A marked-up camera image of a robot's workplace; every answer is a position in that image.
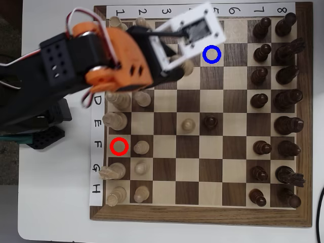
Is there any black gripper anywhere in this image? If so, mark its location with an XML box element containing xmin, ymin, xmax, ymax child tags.
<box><xmin>126</xmin><ymin>26</ymin><xmax>187</xmax><ymax>89</ymax></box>

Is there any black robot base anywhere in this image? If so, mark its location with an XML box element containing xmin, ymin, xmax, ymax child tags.
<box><xmin>25</xmin><ymin>98</ymin><xmax>73</xmax><ymax>150</ymax></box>

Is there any light wooden pawn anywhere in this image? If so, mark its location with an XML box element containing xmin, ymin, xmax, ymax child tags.
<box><xmin>133</xmin><ymin>185</ymin><xmax>150</xmax><ymax>204</ymax></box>
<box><xmin>134</xmin><ymin>160</ymin><xmax>151</xmax><ymax>176</ymax></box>
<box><xmin>134</xmin><ymin>90</ymin><xmax>152</xmax><ymax>107</ymax></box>
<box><xmin>133</xmin><ymin>140</ymin><xmax>150</xmax><ymax>155</ymax></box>
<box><xmin>181</xmin><ymin>118</ymin><xmax>196</xmax><ymax>133</ymax></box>
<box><xmin>135</xmin><ymin>17</ymin><xmax>150</xmax><ymax>28</ymax></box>

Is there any light wooden queen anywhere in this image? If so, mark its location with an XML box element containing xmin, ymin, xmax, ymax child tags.
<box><xmin>104</xmin><ymin>90</ymin><xmax>132</xmax><ymax>111</ymax></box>

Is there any dark wooden pawn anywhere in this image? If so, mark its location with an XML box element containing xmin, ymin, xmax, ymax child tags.
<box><xmin>253</xmin><ymin>140</ymin><xmax>273</xmax><ymax>156</ymax></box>
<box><xmin>253</xmin><ymin>43</ymin><xmax>272</xmax><ymax>63</ymax></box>
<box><xmin>250</xmin><ymin>165</ymin><xmax>269</xmax><ymax>182</ymax></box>
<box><xmin>250</xmin><ymin>66</ymin><xmax>269</xmax><ymax>86</ymax></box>
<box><xmin>250</xmin><ymin>93</ymin><xmax>269</xmax><ymax>109</ymax></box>
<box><xmin>248</xmin><ymin>188</ymin><xmax>267</xmax><ymax>207</ymax></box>
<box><xmin>252</xmin><ymin>17</ymin><xmax>272</xmax><ymax>39</ymax></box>
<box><xmin>202</xmin><ymin>115</ymin><xmax>219</xmax><ymax>131</ymax></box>

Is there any light wooden rook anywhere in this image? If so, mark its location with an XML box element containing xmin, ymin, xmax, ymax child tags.
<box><xmin>109</xmin><ymin>16</ymin><xmax>129</xmax><ymax>31</ymax></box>
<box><xmin>105</xmin><ymin>186</ymin><xmax>127</xmax><ymax>207</ymax></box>

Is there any light wooden king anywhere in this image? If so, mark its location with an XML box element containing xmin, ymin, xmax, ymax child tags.
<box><xmin>102</xmin><ymin>111</ymin><xmax>128</xmax><ymax>131</ymax></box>

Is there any lettered white paper strip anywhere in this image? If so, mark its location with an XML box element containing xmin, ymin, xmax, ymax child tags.
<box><xmin>89</xmin><ymin>94</ymin><xmax>105</xmax><ymax>207</ymax></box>

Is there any dark wooden bishop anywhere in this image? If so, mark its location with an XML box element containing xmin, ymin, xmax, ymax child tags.
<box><xmin>275</xmin><ymin>65</ymin><xmax>300</xmax><ymax>86</ymax></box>
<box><xmin>277</xmin><ymin>140</ymin><xmax>302</xmax><ymax>158</ymax></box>

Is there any dark wooden knight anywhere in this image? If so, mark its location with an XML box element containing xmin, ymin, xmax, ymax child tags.
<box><xmin>275</xmin><ymin>165</ymin><xmax>306</xmax><ymax>188</ymax></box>
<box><xmin>274</xmin><ymin>37</ymin><xmax>306</xmax><ymax>66</ymax></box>

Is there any dark wooden rook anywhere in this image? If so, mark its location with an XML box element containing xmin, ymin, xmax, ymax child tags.
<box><xmin>274</xmin><ymin>12</ymin><xmax>298</xmax><ymax>38</ymax></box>
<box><xmin>277</xmin><ymin>187</ymin><xmax>302</xmax><ymax>209</ymax></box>

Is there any light wooden knight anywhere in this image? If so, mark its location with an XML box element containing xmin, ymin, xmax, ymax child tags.
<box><xmin>98</xmin><ymin>162</ymin><xmax>127</xmax><ymax>181</ymax></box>

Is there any dark wooden queen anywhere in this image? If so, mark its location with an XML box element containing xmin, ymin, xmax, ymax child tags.
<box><xmin>274</xmin><ymin>89</ymin><xmax>304</xmax><ymax>111</ymax></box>

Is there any dark wooden king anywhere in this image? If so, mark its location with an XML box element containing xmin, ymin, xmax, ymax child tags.
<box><xmin>273</xmin><ymin>115</ymin><xmax>305</xmax><ymax>136</ymax></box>

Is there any numbered white paper strip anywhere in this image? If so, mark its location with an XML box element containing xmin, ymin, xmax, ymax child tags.
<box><xmin>106</xmin><ymin>2</ymin><xmax>296</xmax><ymax>19</ymax></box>

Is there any wooden chessboard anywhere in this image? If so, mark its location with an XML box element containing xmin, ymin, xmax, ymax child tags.
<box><xmin>89</xmin><ymin>2</ymin><xmax>314</xmax><ymax>228</ymax></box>

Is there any teal clamp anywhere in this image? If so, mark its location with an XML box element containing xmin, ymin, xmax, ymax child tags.
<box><xmin>0</xmin><ymin>135</ymin><xmax>34</xmax><ymax>145</ymax></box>

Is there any black camera cable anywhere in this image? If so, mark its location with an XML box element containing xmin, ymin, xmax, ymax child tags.
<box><xmin>145</xmin><ymin>29</ymin><xmax>189</xmax><ymax>38</ymax></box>

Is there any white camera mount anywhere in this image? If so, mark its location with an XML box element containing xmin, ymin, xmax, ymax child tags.
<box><xmin>148</xmin><ymin>2</ymin><xmax>227</xmax><ymax>72</ymax></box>

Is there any white red servo wire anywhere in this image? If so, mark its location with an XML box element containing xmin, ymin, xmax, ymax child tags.
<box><xmin>66</xmin><ymin>7</ymin><xmax>121</xmax><ymax>69</ymax></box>
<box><xmin>80</xmin><ymin>87</ymin><xmax>102</xmax><ymax>109</ymax></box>
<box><xmin>0</xmin><ymin>49</ymin><xmax>41</xmax><ymax>89</ymax></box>

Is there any thick black cable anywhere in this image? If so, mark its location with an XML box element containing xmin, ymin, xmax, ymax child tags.
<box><xmin>314</xmin><ymin>186</ymin><xmax>324</xmax><ymax>243</ymax></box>

